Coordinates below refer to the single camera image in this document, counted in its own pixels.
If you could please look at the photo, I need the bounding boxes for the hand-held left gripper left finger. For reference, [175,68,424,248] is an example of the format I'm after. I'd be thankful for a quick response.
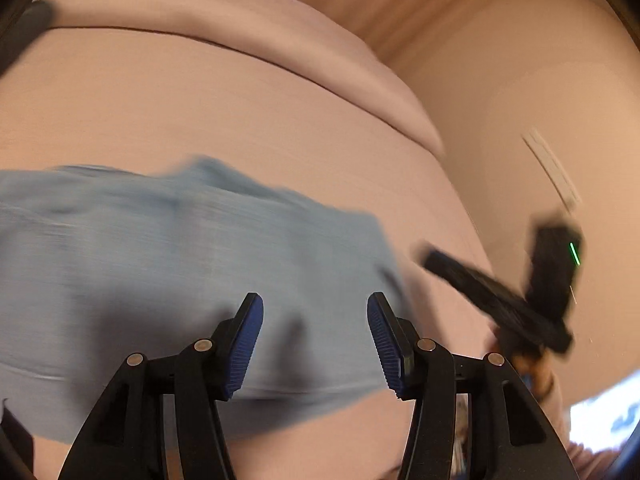
[57,292,265,480]

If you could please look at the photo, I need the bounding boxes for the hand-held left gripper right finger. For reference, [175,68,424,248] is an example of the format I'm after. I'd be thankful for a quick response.
[366,291,581,480]

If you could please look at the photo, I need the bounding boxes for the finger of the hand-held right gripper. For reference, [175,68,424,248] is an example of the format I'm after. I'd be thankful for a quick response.
[421,244,575,358]

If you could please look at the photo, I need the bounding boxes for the light blue denim pants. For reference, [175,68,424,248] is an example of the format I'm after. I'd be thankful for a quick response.
[0,156,413,445]

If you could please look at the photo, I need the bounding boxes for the person's right forearm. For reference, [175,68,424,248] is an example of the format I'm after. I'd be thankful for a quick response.
[530,367,608,480]

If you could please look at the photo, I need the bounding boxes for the person's right hand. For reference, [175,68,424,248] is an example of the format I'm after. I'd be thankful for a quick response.
[492,327,553,386]

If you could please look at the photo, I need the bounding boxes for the white blue patterned object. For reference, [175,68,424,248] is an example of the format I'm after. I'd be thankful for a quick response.
[569,382,640,453]

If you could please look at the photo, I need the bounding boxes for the pink pillow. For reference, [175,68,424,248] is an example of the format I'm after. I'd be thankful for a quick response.
[30,0,447,158]

